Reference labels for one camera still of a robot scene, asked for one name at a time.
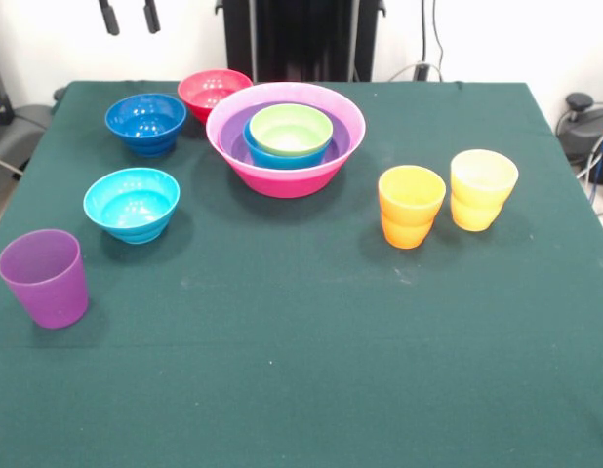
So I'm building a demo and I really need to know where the dark green tablecloth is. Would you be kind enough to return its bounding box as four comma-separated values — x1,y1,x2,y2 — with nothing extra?
0,80,603,468

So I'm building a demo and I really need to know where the cyan bowl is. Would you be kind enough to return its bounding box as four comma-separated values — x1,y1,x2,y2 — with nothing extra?
82,167,181,245

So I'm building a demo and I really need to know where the green bowl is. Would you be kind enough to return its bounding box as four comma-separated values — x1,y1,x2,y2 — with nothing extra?
248,103,335,158

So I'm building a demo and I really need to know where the yellow cup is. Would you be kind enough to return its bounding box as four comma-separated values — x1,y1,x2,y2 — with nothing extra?
450,149,520,211

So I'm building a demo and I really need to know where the dark blue bowl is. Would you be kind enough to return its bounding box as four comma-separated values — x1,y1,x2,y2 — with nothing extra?
103,93,188,158

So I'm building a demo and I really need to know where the blue ringed flat-bottom bowl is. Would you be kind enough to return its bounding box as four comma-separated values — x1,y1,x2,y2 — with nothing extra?
242,121,332,171

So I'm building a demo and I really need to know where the large pink bowl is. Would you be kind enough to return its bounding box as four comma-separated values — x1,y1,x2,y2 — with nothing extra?
205,81,368,200

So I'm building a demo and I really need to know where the purple cup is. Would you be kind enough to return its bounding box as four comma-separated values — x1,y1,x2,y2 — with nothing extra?
0,228,90,331

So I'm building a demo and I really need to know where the purple bowl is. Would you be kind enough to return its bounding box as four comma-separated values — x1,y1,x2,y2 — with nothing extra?
218,101,353,170

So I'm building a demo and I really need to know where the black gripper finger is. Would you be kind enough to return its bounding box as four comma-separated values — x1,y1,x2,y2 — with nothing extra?
142,0,162,35
97,0,121,37

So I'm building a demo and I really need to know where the small red-pink bowl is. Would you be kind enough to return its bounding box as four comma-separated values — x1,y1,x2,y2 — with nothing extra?
177,68,255,125

